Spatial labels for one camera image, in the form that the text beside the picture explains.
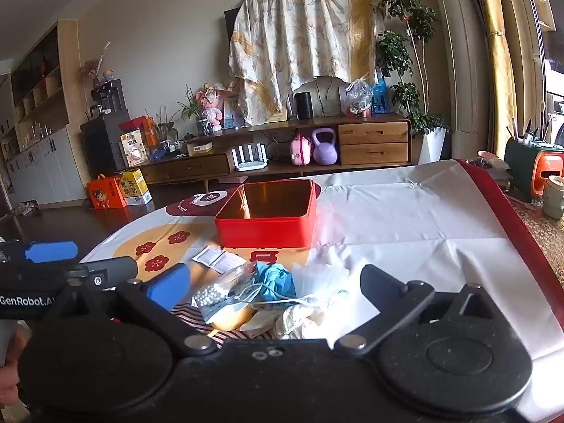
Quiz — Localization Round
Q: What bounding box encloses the wooden TV cabinet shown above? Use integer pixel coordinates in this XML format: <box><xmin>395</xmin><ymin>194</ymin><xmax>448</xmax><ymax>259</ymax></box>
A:
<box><xmin>131</xmin><ymin>112</ymin><xmax>413</xmax><ymax>188</ymax></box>

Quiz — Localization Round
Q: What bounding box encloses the white box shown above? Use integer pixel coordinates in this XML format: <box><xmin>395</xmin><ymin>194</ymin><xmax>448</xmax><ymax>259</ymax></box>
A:
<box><xmin>187</xmin><ymin>140</ymin><xmax>215</xmax><ymax>158</ymax></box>

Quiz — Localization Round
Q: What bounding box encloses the yellow snack box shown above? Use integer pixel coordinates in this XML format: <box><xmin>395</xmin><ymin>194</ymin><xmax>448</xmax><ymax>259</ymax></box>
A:
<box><xmin>119</xmin><ymin>131</ymin><xmax>151</xmax><ymax>168</ymax></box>

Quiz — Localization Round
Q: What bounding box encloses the yellow carton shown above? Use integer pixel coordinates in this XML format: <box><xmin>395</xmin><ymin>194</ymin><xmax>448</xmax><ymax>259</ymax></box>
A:
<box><xmin>118</xmin><ymin>168</ymin><xmax>153</xmax><ymax>206</ymax></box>

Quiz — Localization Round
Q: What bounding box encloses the small potted plant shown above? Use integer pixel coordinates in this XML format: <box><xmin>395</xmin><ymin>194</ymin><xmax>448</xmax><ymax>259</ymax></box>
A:
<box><xmin>154</xmin><ymin>106</ymin><xmax>179</xmax><ymax>151</ymax></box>

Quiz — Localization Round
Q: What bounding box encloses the clear plastic bag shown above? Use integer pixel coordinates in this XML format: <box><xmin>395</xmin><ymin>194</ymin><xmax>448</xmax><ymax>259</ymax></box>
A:
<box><xmin>343</xmin><ymin>78</ymin><xmax>375</xmax><ymax>118</ymax></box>

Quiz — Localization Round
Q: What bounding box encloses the person's left hand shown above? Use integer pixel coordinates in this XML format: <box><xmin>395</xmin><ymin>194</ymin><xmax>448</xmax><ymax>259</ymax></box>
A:
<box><xmin>0</xmin><ymin>330</ymin><xmax>31</xmax><ymax>406</ymax></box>

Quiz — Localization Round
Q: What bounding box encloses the black television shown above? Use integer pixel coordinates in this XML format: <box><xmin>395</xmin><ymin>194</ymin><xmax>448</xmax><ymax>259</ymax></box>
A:
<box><xmin>224</xmin><ymin>8</ymin><xmax>241</xmax><ymax>41</ymax></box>

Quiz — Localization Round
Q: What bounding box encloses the orange container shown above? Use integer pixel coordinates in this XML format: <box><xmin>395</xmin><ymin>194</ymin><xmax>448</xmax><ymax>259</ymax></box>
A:
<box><xmin>531</xmin><ymin>152</ymin><xmax>564</xmax><ymax>199</ymax></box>

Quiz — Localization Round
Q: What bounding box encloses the black speaker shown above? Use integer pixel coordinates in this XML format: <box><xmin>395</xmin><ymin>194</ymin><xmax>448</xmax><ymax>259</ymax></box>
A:
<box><xmin>294</xmin><ymin>92</ymin><xmax>314</xmax><ymax>120</ymax></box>

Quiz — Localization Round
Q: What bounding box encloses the black cabinet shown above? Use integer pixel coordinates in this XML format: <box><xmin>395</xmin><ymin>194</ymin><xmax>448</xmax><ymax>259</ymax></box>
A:
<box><xmin>80</xmin><ymin>112</ymin><xmax>133</xmax><ymax>178</ymax></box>

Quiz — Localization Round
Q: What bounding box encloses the yellow curtain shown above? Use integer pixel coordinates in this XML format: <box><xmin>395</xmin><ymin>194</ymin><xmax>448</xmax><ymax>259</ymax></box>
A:
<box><xmin>475</xmin><ymin>0</ymin><xmax>544</xmax><ymax>160</ymax></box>

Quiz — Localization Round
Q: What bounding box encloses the wooden wall shelving unit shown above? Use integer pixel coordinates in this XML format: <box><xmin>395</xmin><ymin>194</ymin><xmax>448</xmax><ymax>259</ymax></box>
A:
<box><xmin>0</xmin><ymin>20</ymin><xmax>87</xmax><ymax>209</ymax></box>

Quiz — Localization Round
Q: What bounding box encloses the potted tree in white planter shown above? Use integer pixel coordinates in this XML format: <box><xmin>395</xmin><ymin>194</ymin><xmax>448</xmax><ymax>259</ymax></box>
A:
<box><xmin>376</xmin><ymin>0</ymin><xmax>451</xmax><ymax>165</ymax></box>

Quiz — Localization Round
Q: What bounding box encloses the pair of shoes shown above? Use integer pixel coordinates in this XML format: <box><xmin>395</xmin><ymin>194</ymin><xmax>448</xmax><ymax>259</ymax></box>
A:
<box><xmin>15</xmin><ymin>200</ymin><xmax>43</xmax><ymax>218</ymax></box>

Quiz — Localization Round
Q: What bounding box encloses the green cup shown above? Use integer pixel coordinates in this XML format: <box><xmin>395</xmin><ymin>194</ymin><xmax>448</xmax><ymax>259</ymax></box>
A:
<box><xmin>541</xmin><ymin>175</ymin><xmax>564</xmax><ymax>220</ymax></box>

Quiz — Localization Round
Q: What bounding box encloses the purple kettlebell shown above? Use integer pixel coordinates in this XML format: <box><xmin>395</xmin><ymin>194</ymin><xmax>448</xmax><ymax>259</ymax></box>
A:
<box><xmin>311</xmin><ymin>128</ymin><xmax>339</xmax><ymax>165</ymax></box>

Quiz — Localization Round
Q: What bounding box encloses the clear bag of white beads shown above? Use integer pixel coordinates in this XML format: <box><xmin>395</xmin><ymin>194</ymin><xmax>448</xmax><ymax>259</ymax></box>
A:
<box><xmin>193</xmin><ymin>268</ymin><xmax>248</xmax><ymax>310</ymax></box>

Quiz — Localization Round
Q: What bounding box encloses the white standing air conditioner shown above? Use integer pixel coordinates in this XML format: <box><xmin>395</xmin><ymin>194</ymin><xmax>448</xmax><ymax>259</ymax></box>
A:
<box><xmin>428</xmin><ymin>0</ymin><xmax>502</xmax><ymax>160</ymax></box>

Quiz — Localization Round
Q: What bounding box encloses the pink plush doll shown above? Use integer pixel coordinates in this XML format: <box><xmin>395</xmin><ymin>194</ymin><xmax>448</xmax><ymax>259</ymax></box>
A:
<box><xmin>196</xmin><ymin>82</ymin><xmax>231</xmax><ymax>133</ymax></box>

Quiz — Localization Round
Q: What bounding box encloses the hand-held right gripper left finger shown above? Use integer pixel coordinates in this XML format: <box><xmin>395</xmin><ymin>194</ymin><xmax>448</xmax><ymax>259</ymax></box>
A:
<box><xmin>44</xmin><ymin>263</ymin><xmax>219</xmax><ymax>357</ymax></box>

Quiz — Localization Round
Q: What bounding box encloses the red tin box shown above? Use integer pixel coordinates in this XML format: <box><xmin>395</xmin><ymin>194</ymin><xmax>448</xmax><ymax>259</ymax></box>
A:
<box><xmin>214</xmin><ymin>179</ymin><xmax>317</xmax><ymax>249</ymax></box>

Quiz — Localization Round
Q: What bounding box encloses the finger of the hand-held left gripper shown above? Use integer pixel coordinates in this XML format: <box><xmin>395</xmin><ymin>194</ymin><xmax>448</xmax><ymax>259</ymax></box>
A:
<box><xmin>0</xmin><ymin>241</ymin><xmax>79</xmax><ymax>266</ymax></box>
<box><xmin>66</xmin><ymin>256</ymin><xmax>137</xmax><ymax>290</ymax></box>

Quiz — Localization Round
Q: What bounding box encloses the pink toy case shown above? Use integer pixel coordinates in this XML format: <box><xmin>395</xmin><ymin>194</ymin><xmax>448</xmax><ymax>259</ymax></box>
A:
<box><xmin>289</xmin><ymin>134</ymin><xmax>314</xmax><ymax>166</ymax></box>

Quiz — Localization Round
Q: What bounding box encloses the blue cloth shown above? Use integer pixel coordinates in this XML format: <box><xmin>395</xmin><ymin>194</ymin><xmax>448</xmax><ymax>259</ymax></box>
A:
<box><xmin>255</xmin><ymin>262</ymin><xmax>299</xmax><ymax>306</ymax></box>

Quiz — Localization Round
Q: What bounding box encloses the white lace glove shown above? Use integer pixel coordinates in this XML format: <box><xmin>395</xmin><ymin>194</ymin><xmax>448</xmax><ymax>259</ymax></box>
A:
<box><xmin>274</xmin><ymin>303</ymin><xmax>327</xmax><ymax>341</ymax></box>

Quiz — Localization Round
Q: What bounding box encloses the orange gift box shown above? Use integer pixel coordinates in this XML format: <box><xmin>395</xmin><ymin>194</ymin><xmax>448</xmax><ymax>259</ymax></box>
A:
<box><xmin>86</xmin><ymin>175</ymin><xmax>128</xmax><ymax>210</ymax></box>

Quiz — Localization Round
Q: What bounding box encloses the black coffee machine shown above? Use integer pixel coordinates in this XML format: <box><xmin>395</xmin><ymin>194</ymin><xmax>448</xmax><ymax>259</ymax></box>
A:
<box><xmin>90</xmin><ymin>78</ymin><xmax>129</xmax><ymax>118</ymax></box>

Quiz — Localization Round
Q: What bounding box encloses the vase of pink flowers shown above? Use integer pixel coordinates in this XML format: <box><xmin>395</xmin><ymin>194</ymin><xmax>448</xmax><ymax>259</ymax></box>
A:
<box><xmin>80</xmin><ymin>41</ymin><xmax>112</xmax><ymax>89</ymax></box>

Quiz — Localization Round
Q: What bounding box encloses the floral cloth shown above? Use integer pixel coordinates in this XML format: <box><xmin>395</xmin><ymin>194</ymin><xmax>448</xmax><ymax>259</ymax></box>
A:
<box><xmin>228</xmin><ymin>0</ymin><xmax>380</xmax><ymax>127</ymax></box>

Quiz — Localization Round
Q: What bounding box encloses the white paired sachet packet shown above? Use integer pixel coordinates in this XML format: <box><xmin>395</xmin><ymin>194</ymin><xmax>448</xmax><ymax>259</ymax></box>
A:
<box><xmin>192</xmin><ymin>247</ymin><xmax>247</xmax><ymax>274</ymax></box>

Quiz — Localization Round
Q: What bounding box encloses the potted orchid plant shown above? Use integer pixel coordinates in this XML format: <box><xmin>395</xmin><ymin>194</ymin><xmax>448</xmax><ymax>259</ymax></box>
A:
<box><xmin>175</xmin><ymin>84</ymin><xmax>213</xmax><ymax>137</ymax></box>

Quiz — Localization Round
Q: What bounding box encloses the white router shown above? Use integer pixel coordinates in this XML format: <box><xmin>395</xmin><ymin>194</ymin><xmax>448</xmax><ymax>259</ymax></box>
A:
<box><xmin>232</xmin><ymin>144</ymin><xmax>269</xmax><ymax>172</ymax></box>

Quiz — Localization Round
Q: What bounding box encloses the yellow rubber squeeze toy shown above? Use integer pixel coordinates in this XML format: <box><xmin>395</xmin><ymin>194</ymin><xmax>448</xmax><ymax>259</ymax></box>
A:
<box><xmin>210</xmin><ymin>306</ymin><xmax>257</xmax><ymax>332</ymax></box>

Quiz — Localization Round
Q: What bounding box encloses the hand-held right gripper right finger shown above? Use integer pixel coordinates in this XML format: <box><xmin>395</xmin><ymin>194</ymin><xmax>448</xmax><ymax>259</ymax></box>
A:
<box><xmin>334</xmin><ymin>264</ymin><xmax>505</xmax><ymax>357</ymax></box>

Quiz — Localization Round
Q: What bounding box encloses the green storage box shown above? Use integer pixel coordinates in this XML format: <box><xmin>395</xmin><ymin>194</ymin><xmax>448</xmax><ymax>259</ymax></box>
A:
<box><xmin>504</xmin><ymin>115</ymin><xmax>564</xmax><ymax>204</ymax></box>

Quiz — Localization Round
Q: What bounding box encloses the blue printed pack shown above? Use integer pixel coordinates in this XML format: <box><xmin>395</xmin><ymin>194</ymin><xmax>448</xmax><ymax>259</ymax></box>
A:
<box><xmin>372</xmin><ymin>76</ymin><xmax>389</xmax><ymax>114</ymax></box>

